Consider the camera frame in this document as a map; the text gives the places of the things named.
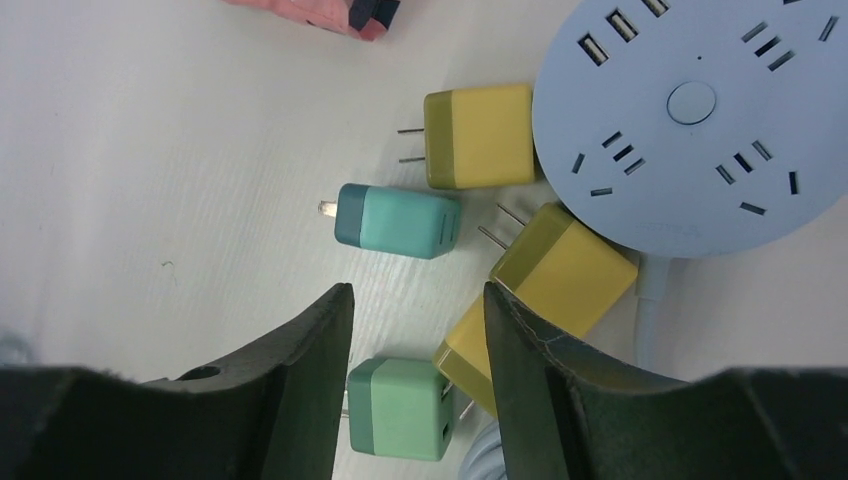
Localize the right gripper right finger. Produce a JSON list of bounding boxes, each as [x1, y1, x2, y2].
[[483, 283, 847, 479]]

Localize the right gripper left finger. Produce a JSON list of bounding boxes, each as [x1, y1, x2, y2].
[[1, 283, 354, 479]]

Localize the blue round-socket cable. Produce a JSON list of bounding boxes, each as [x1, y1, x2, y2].
[[459, 254, 673, 480]]

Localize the green adapter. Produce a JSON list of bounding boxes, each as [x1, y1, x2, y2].
[[346, 357, 455, 462]]

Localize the yellow plug adapter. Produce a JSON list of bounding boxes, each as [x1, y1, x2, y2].
[[399, 83, 537, 190], [478, 202, 637, 338]]

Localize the round blue socket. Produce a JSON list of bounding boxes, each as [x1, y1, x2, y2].
[[532, 0, 847, 258]]

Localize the pink patterned cloth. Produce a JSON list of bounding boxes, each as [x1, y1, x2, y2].
[[229, 0, 401, 42]]

